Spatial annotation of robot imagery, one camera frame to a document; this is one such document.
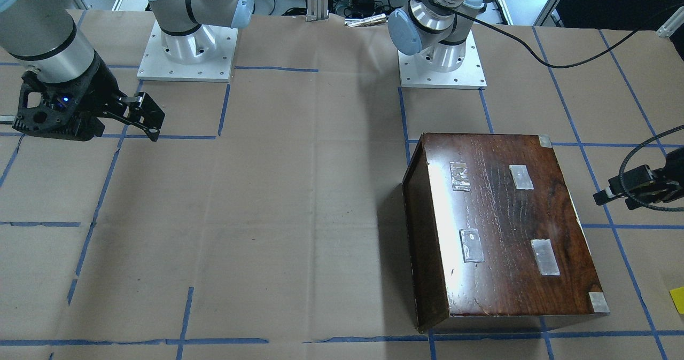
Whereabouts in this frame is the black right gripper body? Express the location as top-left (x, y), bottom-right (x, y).
top-left (12, 56), bottom-right (123, 142)

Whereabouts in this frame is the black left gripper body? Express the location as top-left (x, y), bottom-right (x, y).
top-left (663, 149), bottom-right (683, 204)

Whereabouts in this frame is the yellow cube block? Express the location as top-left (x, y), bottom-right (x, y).
top-left (669, 286), bottom-right (684, 315)

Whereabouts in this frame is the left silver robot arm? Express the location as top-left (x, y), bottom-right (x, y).
top-left (387, 0), bottom-right (683, 212)

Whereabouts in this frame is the dark wooden drawer cabinet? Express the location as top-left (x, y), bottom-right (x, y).
top-left (402, 133), bottom-right (610, 333)

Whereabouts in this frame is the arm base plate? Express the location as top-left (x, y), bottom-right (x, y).
top-left (137, 22), bottom-right (239, 83)
top-left (398, 32), bottom-right (487, 89)

